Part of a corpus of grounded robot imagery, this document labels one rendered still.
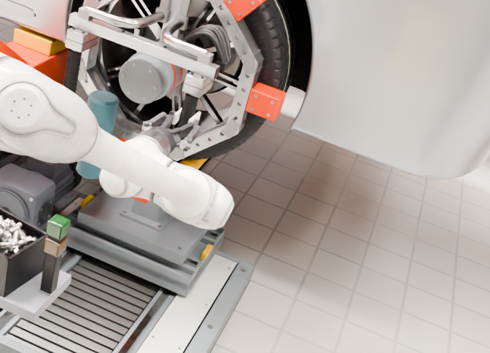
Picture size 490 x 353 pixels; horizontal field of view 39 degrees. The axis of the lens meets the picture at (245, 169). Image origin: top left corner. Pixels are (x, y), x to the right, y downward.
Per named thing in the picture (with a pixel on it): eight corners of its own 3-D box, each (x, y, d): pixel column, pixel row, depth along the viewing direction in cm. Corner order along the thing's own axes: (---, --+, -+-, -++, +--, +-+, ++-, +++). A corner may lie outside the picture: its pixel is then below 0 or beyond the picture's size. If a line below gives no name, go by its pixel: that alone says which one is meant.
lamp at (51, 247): (66, 250, 164) (68, 236, 162) (57, 258, 161) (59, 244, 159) (51, 243, 165) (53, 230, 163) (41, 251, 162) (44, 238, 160)
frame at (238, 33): (231, 172, 216) (281, 4, 190) (224, 181, 210) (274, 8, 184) (76, 111, 224) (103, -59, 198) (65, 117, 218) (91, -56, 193)
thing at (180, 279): (220, 247, 267) (227, 226, 262) (185, 299, 235) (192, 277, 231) (104, 198, 274) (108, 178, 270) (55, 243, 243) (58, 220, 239)
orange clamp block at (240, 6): (245, 17, 196) (269, -2, 192) (236, 22, 189) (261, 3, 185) (230, -4, 195) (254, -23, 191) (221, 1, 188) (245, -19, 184)
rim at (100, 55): (182, -72, 216) (104, 48, 241) (151, -65, 196) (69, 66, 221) (306, 34, 217) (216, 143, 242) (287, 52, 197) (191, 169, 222)
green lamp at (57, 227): (69, 233, 162) (71, 219, 160) (60, 241, 159) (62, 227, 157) (54, 226, 163) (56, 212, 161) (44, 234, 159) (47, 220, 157)
